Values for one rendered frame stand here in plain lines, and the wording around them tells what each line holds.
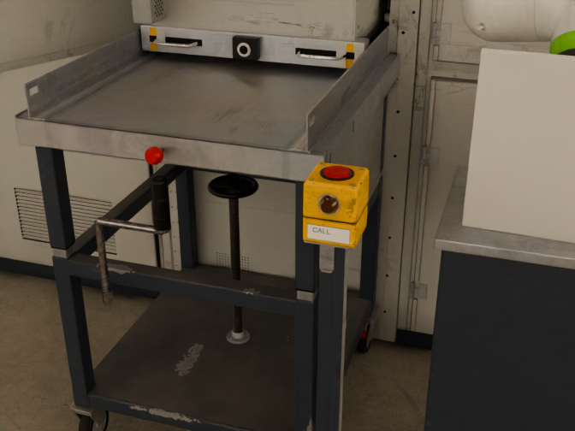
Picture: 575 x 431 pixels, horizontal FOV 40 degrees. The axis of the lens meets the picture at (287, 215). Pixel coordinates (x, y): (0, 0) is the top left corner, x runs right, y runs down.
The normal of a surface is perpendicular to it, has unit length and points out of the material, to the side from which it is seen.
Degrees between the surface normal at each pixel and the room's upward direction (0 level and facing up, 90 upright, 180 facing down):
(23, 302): 0
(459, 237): 0
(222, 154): 90
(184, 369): 0
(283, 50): 90
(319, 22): 90
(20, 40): 90
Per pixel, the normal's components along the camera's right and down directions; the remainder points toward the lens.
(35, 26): 0.72, 0.31
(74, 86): 0.95, 0.14
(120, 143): -0.31, 0.43
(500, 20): -0.42, 0.60
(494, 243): 0.00, -0.89
